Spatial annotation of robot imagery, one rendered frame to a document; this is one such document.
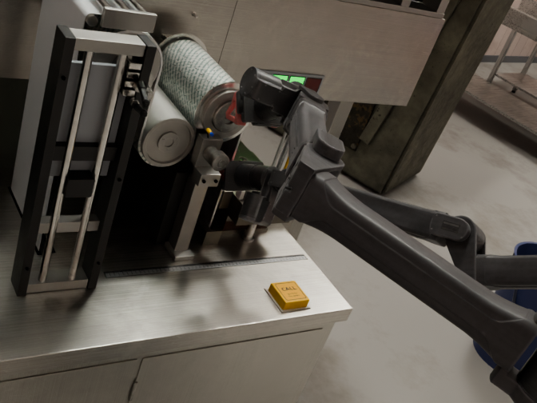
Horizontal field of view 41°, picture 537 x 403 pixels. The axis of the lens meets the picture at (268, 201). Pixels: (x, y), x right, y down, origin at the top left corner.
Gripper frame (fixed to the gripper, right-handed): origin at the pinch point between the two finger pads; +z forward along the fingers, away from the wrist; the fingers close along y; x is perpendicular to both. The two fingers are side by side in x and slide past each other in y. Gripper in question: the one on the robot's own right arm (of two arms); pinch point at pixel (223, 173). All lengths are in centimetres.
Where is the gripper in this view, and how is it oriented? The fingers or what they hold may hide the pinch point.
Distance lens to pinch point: 169.4
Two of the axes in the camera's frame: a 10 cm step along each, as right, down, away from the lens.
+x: 0.4, -9.9, -0.9
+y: 8.1, -0.2, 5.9
